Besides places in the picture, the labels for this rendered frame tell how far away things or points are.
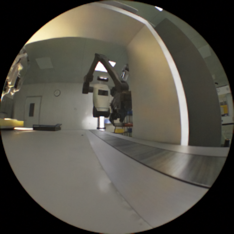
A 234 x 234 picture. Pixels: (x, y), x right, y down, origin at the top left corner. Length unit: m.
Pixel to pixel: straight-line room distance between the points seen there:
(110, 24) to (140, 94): 0.20
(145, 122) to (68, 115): 3.53
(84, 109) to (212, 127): 3.61
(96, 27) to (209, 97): 0.29
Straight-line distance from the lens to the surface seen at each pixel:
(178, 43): 0.26
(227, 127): 1.88
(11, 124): 0.39
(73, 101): 3.71
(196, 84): 0.19
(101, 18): 0.25
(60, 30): 0.29
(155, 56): 0.17
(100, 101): 1.05
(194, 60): 0.21
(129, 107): 0.48
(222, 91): 1.96
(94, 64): 0.91
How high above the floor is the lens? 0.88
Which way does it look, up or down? 5 degrees up
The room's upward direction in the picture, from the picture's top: 1 degrees counter-clockwise
